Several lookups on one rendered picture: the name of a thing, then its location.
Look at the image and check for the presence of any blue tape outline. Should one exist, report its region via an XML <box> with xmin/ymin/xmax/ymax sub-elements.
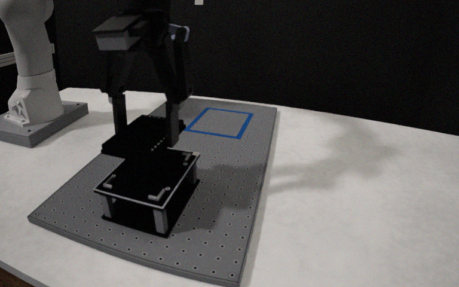
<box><xmin>184</xmin><ymin>108</ymin><xmax>253</xmax><ymax>139</ymax></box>

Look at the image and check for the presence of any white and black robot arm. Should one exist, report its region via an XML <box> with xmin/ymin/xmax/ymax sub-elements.
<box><xmin>0</xmin><ymin>0</ymin><xmax>150</xmax><ymax>127</ymax></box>

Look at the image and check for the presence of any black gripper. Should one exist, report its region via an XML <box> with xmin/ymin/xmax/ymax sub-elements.
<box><xmin>100</xmin><ymin>0</ymin><xmax>194</xmax><ymax>148</ymax></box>

